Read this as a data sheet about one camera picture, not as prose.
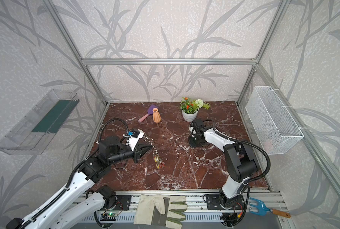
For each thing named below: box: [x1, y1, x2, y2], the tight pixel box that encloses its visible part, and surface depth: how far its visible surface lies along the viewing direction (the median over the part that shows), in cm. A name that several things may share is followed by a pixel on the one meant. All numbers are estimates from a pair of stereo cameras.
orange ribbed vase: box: [151, 107, 162, 124], surface depth 104 cm
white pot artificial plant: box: [180, 97, 211, 123], surface depth 103 cm
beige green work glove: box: [133, 194, 188, 229], surface depth 72 cm
